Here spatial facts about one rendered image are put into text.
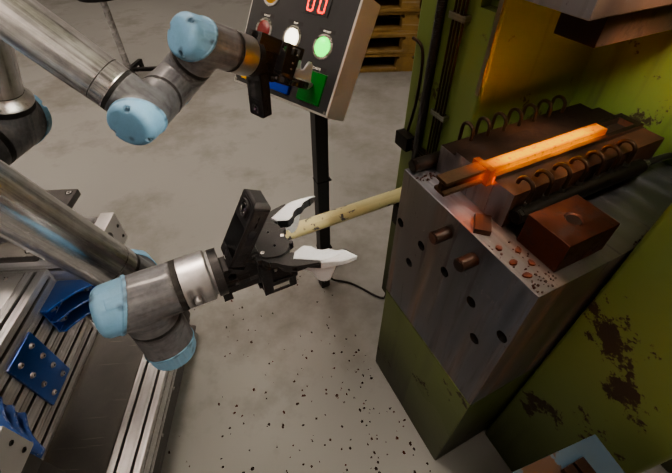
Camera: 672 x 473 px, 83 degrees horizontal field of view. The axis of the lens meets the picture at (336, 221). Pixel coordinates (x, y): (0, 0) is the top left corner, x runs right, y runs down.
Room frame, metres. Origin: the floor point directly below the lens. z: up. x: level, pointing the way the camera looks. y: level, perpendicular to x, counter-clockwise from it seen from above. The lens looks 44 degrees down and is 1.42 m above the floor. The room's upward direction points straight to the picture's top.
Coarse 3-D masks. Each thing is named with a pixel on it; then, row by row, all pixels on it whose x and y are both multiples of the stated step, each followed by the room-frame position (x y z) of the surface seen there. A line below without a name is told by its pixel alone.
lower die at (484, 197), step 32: (512, 128) 0.75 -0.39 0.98; (544, 128) 0.73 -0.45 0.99; (576, 128) 0.71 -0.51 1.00; (640, 128) 0.73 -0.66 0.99; (448, 160) 0.66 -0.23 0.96; (544, 160) 0.60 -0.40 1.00; (576, 160) 0.61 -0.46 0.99; (608, 160) 0.61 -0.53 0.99; (480, 192) 0.57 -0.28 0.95; (512, 192) 0.51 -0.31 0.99; (544, 192) 0.54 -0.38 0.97
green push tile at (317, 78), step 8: (312, 72) 0.91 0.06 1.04; (312, 80) 0.90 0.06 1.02; (320, 80) 0.89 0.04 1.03; (312, 88) 0.89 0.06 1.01; (320, 88) 0.88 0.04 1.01; (296, 96) 0.90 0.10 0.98; (304, 96) 0.89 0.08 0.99; (312, 96) 0.88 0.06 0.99; (320, 96) 0.87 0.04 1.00; (312, 104) 0.87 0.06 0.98
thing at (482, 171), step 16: (592, 128) 0.70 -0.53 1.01; (544, 144) 0.64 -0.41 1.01; (560, 144) 0.64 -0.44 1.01; (480, 160) 0.58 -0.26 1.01; (496, 160) 0.59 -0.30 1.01; (512, 160) 0.59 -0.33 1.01; (528, 160) 0.60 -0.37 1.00; (448, 176) 0.53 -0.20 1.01; (464, 176) 0.53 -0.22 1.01; (480, 176) 0.56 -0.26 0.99; (448, 192) 0.52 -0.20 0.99
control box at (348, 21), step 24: (264, 0) 1.09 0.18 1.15; (288, 0) 1.05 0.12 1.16; (312, 0) 1.01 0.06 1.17; (336, 0) 0.97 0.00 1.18; (360, 0) 0.94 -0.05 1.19; (288, 24) 1.02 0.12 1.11; (312, 24) 0.98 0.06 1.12; (336, 24) 0.94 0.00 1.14; (360, 24) 0.93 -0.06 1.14; (312, 48) 0.95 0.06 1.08; (336, 48) 0.91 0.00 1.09; (360, 48) 0.93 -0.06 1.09; (336, 72) 0.88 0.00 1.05; (288, 96) 0.92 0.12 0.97; (336, 96) 0.86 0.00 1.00
